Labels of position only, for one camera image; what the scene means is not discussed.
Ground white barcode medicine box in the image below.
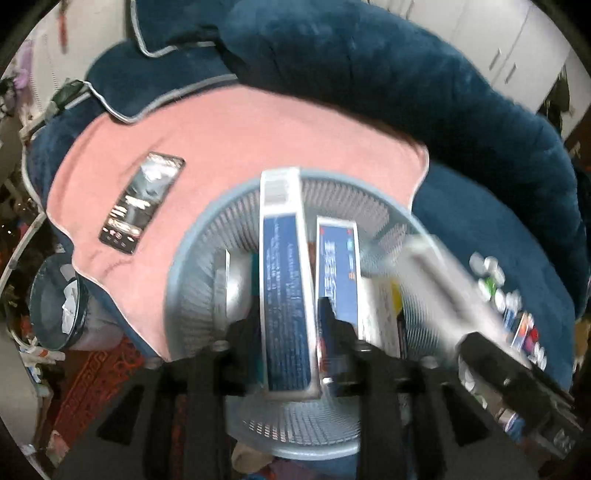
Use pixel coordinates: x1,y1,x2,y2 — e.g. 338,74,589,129
369,233,506,344

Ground dark blue rolled duvet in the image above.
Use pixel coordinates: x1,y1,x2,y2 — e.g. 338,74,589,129
217,0,580,319

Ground pink towel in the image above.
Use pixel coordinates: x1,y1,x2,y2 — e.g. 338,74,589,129
45,85,430,363

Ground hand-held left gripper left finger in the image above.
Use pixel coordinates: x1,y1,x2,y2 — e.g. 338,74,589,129
51,318,265,480

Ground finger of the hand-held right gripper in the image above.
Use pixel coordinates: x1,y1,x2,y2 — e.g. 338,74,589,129
456,331,536,388

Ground white wardrobe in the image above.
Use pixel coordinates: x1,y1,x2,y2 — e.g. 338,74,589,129
369,0,575,114

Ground silver foil packet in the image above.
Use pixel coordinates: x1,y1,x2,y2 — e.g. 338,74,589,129
213,249,254,326

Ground dark green bag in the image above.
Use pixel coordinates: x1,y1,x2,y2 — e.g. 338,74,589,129
48,79,90,114

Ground purple hanging flowers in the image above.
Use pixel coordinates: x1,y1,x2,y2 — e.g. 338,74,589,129
11,39,38,90

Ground blue waste bin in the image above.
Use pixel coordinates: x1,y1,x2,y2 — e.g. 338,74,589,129
28,253,92,352

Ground white metal rail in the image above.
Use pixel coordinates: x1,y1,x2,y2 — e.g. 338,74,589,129
0,215,44,289

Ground black smartphone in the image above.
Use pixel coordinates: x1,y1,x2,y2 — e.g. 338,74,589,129
98,151,186,256

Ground red patterned rug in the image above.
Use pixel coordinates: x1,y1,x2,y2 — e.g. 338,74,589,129
44,339,195,446

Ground red hanging tassel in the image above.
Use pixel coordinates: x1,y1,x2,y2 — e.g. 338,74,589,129
55,0,70,51

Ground dark hanging cloth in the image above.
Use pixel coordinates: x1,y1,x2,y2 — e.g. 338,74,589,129
538,65,580,139

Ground white green packet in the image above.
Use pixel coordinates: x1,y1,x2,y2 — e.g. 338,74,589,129
480,277,503,302

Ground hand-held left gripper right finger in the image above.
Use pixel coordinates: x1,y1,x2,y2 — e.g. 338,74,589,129
318,299,541,480

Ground white yellow medicine box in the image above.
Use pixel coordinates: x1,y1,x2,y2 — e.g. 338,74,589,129
360,277,402,358

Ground dark blue pillow grey piping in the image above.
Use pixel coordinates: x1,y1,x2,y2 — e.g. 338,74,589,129
126,0,232,58
85,41,241,124

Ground light blue plastic basket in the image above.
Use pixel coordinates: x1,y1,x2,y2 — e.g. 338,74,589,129
164,167,465,460

